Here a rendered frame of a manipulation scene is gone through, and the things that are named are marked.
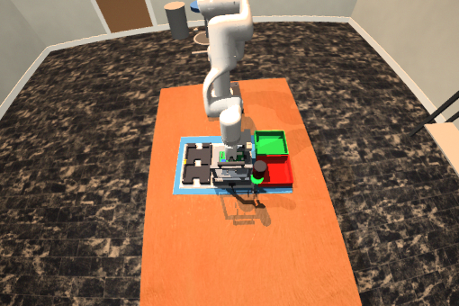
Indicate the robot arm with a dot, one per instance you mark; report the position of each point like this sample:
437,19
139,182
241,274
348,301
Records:
231,26

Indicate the green circuit board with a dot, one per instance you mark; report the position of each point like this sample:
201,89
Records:
239,156

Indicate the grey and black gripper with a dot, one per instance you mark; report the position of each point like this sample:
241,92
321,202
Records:
230,152

